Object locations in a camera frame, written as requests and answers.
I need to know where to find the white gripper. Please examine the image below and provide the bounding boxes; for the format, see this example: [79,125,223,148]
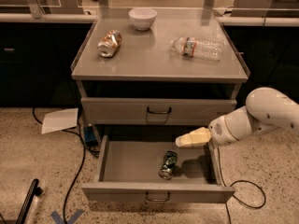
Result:
[175,109,253,147]

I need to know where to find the green crushed can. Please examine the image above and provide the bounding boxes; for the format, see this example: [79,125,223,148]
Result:
[159,150,178,180]

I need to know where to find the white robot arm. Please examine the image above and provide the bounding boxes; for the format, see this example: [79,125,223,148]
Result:
[175,87,299,147]

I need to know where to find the open grey middle drawer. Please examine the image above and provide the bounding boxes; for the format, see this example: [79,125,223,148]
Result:
[82,136,235,203]

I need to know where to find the grey metal drawer cabinet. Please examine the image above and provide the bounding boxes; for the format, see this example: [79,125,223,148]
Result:
[70,7,251,147]

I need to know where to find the closed grey upper drawer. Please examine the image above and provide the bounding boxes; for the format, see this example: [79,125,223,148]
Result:
[81,97,236,126]

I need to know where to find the orange crushed can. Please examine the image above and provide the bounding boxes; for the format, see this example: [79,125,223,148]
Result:
[97,30,122,58]

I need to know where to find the dark long counter cabinet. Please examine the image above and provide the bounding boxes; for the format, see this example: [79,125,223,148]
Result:
[0,21,299,107]

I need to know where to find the clear plastic water bottle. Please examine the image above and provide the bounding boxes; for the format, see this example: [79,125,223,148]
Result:
[171,36,224,61]

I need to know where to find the blue box on floor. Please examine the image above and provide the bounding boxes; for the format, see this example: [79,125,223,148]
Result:
[83,126,97,147]

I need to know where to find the white bowl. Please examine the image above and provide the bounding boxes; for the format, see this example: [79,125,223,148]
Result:
[129,8,157,31]

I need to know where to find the white paper sheet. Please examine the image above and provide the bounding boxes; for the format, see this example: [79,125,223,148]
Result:
[41,108,78,134]

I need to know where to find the blue tape cross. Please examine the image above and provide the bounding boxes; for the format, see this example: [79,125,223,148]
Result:
[50,208,85,224]

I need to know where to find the black bar on floor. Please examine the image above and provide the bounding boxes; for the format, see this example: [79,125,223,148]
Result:
[15,178,43,224]

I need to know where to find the black cable right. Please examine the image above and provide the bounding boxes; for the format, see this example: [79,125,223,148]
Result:
[216,147,267,224]

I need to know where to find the black cable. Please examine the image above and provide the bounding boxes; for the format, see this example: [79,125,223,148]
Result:
[216,147,267,224]
[32,106,101,224]

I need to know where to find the black cable left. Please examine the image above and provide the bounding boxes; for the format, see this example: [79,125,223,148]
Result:
[32,106,101,224]

